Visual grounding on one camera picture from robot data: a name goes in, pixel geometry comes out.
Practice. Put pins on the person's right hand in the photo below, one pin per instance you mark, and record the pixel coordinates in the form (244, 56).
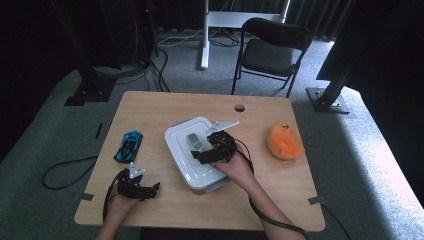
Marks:
(238, 170)

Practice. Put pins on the person's left hand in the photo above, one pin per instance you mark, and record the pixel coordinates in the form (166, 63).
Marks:
(120, 208)

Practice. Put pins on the blue toy car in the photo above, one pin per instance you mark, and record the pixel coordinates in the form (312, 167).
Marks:
(128, 146)

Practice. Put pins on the white metal stand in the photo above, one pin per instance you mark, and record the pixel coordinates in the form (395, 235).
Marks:
(205, 50)

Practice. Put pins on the orange plush fruit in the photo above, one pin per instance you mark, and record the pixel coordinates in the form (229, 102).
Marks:
(285, 141)

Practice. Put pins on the black folding chair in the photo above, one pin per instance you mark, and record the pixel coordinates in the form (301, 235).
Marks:
(266, 55)

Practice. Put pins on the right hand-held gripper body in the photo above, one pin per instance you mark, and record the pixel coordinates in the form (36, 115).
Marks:
(225, 146)

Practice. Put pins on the grey tape piece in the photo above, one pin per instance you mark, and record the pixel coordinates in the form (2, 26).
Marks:
(85, 196)
(317, 200)

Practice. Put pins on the black floor strip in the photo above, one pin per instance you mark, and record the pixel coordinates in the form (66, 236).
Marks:
(99, 130)

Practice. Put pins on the black metal stand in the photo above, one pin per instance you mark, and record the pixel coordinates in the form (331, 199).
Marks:
(328, 100)
(90, 93)

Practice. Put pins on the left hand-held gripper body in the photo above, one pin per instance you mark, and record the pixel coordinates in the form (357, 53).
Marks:
(130, 186)

